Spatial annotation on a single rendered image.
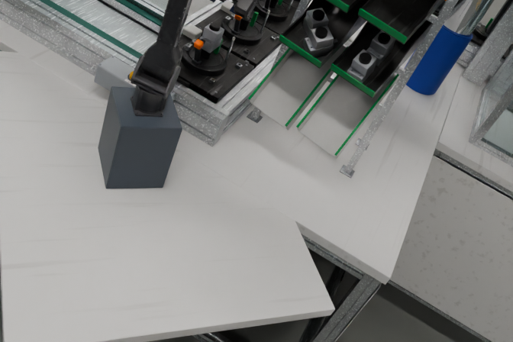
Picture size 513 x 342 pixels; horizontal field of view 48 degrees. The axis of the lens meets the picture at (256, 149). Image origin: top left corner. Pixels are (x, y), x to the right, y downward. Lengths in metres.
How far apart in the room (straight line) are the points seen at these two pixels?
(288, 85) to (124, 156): 0.51
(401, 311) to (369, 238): 1.17
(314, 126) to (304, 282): 0.43
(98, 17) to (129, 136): 0.67
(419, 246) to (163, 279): 1.35
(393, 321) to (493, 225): 0.67
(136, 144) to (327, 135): 0.53
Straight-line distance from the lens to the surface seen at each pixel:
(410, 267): 2.47
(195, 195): 1.44
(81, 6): 1.91
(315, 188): 1.61
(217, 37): 1.63
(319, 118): 1.56
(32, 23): 1.79
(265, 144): 1.67
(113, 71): 1.58
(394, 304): 2.71
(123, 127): 1.26
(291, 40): 1.49
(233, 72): 1.70
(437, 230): 2.32
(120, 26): 1.85
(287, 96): 1.56
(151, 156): 1.34
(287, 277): 1.37
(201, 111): 1.54
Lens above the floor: 1.88
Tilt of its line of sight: 38 degrees down
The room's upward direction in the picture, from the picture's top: 25 degrees clockwise
